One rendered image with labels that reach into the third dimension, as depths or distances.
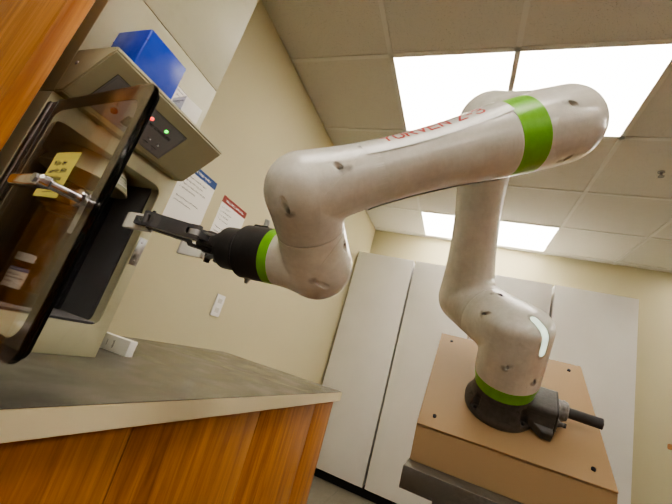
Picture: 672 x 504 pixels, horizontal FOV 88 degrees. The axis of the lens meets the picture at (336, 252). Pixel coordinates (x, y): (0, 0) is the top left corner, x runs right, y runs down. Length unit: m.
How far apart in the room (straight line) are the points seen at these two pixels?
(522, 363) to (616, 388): 2.86
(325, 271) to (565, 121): 0.40
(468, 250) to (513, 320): 0.17
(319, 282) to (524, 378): 0.47
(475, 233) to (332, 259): 0.40
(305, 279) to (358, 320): 3.08
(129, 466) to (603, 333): 3.41
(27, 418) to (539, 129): 0.76
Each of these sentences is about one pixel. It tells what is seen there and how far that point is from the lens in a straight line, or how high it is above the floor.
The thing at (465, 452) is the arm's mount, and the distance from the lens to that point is 0.84.
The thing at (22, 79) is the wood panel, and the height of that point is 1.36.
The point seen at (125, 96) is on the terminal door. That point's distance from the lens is 0.64.
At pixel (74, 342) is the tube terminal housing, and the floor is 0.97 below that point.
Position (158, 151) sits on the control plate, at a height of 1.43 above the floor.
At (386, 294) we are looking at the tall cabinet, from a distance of 3.57.
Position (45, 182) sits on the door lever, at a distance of 0.55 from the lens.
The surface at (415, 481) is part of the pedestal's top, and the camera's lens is 0.79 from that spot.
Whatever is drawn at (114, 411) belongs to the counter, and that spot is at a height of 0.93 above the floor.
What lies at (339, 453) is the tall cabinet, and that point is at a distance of 3.62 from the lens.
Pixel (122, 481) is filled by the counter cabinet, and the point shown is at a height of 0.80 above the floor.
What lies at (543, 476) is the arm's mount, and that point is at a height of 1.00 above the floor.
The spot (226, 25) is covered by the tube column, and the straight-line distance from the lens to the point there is 1.23.
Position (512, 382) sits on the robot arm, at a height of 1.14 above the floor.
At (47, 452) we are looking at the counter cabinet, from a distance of 0.68.
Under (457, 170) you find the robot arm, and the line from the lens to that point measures 0.52.
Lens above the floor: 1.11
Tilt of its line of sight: 16 degrees up
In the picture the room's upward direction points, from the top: 16 degrees clockwise
